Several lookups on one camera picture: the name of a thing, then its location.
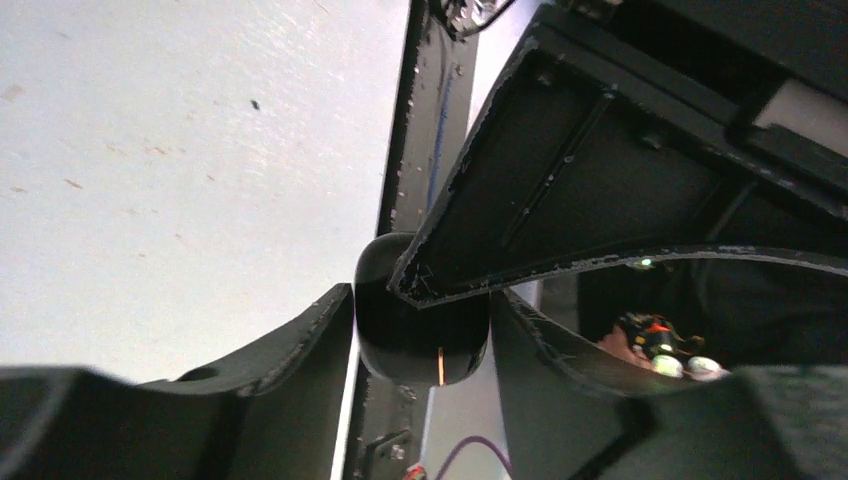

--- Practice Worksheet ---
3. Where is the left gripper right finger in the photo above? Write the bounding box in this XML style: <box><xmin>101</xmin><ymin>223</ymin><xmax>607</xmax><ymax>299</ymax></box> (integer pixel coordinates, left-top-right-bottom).
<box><xmin>491</xmin><ymin>292</ymin><xmax>847</xmax><ymax>479</ymax></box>

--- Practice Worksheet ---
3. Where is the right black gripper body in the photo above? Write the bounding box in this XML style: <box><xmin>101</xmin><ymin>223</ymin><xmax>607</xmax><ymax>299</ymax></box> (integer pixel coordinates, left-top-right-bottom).
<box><xmin>529</xmin><ymin>1</ymin><xmax>847</xmax><ymax>219</ymax></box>

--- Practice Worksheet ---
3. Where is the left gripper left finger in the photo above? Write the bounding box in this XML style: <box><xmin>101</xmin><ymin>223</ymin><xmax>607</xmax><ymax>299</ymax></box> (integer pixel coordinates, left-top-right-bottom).
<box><xmin>1</xmin><ymin>284</ymin><xmax>353</xmax><ymax>479</ymax></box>

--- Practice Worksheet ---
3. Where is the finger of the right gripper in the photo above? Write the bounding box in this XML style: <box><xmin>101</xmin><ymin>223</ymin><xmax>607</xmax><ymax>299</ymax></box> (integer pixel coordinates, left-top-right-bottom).
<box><xmin>390</xmin><ymin>23</ymin><xmax>847</xmax><ymax>307</ymax></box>

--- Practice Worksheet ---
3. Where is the black earbud charging case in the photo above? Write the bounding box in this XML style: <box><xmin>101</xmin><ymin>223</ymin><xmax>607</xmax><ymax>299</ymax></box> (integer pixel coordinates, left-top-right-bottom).
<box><xmin>353</xmin><ymin>232</ymin><xmax>490</xmax><ymax>387</ymax></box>

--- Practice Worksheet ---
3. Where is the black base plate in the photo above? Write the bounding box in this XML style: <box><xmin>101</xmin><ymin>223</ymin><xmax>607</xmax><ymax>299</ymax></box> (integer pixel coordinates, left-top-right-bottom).
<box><xmin>342</xmin><ymin>1</ymin><xmax>478</xmax><ymax>479</ymax></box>

